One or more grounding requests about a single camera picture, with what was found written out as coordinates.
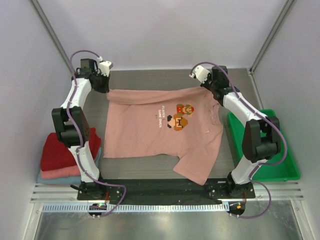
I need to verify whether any red folded t shirt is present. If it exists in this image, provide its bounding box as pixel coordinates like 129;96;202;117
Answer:
40;127;102;172

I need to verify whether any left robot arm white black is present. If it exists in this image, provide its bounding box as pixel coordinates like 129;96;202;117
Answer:
51;57;113;200

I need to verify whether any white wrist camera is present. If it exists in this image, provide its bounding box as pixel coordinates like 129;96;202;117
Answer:
189;65;211;84
97;56;113;77

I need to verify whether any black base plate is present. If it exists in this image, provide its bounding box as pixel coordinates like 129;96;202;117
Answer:
70;178;256;204

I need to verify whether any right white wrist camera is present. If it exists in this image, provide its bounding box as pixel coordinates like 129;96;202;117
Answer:
189;65;211;84

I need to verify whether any white slotted cable duct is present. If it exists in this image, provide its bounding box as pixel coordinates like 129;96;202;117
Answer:
42;202;229;213

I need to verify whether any purple cable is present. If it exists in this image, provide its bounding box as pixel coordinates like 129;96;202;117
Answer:
65;49;128;218
189;61;288;220

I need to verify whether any aluminium frame rail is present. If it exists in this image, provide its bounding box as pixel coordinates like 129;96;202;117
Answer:
31;178;303;206

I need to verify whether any blue folded t shirt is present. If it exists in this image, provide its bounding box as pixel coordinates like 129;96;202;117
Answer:
37;147;103;186

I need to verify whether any pink t shirt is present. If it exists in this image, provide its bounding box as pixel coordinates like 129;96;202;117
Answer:
103;86;223;185

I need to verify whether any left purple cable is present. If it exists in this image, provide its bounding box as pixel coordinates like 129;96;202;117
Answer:
65;49;128;218

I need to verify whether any green plastic tray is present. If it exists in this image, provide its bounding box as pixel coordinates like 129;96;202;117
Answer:
226;108;301;184

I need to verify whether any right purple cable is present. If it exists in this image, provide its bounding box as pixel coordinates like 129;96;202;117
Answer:
189;61;288;220

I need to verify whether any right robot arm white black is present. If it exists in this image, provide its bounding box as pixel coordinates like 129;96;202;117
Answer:
191;65;282;198

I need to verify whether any salmon folded t shirt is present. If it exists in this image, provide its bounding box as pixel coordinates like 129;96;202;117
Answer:
40;165;81;180

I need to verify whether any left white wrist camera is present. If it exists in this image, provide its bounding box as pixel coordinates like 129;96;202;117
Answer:
97;56;113;77

